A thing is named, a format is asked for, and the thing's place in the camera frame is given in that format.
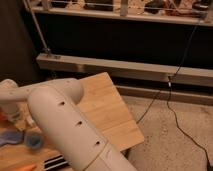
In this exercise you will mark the wooden shelf with clutter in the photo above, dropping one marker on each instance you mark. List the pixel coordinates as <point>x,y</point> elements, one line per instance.
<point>168,12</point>

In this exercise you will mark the small blue bowl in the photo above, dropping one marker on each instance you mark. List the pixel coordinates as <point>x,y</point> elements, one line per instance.
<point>34,141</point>

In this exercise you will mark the metal slanted rod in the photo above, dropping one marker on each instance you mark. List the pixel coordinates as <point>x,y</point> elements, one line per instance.
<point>46,49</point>

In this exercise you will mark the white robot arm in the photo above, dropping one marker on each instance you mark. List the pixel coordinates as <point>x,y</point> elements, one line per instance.
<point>53,106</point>

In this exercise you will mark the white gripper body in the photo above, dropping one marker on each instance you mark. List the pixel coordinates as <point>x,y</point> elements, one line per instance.
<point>11,110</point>

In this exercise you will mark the red bowl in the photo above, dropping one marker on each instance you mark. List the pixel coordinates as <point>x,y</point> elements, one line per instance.
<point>2,117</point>

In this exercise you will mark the black white striped block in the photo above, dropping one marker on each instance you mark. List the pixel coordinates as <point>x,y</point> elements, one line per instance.
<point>55,163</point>

